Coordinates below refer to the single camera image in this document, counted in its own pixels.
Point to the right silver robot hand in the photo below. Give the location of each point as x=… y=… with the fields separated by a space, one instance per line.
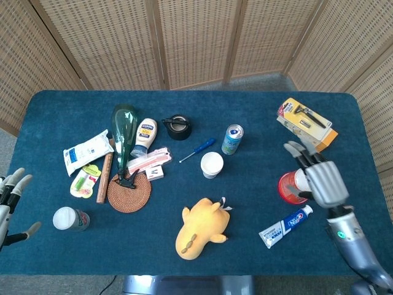
x=327 y=184

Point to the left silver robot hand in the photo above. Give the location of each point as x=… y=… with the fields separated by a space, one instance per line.
x=4 y=215

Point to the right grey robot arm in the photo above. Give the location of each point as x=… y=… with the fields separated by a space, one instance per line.
x=353 y=242

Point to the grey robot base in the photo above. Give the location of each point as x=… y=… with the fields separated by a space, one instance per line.
x=190 y=285

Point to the red canister white lid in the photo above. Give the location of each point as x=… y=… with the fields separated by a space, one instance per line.
x=287 y=179

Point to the white orange cardboard box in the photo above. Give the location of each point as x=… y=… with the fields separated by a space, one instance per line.
x=327 y=139

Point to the blue white toothpaste tube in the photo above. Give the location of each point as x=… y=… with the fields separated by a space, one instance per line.
x=285 y=225

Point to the printed can white lid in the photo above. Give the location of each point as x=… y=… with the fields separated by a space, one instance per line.
x=70 y=218

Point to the razor blister pack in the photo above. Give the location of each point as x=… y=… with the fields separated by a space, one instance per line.
x=302 y=118

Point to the green lip balm blister pack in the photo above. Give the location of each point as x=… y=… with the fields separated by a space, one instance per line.
x=84 y=182

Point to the white wet wipes pack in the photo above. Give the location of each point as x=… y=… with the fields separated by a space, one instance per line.
x=86 y=152

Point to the blue green drink can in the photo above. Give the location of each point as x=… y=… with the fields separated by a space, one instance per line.
x=231 y=143

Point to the brown wooden stick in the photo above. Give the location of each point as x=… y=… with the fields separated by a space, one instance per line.
x=104 y=181

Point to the blue felt table cover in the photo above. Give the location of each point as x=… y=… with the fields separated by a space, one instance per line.
x=245 y=104

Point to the round woven rattan coaster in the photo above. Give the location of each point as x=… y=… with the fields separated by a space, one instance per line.
x=129 y=199

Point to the yellow plush toy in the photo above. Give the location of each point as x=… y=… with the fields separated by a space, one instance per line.
x=199 y=227

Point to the green spray bottle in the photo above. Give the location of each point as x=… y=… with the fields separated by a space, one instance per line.
x=124 y=132

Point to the pink toothbrush package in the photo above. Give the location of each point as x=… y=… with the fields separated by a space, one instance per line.
x=147 y=161

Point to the black tape roll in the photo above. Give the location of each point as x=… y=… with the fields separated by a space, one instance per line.
x=179 y=133

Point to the small white box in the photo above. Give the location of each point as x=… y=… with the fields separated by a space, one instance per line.
x=155 y=173

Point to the white mayonnaise squeeze bottle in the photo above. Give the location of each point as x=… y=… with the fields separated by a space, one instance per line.
x=145 y=133

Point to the woven wooden folding screen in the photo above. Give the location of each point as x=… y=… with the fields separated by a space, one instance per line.
x=196 y=40

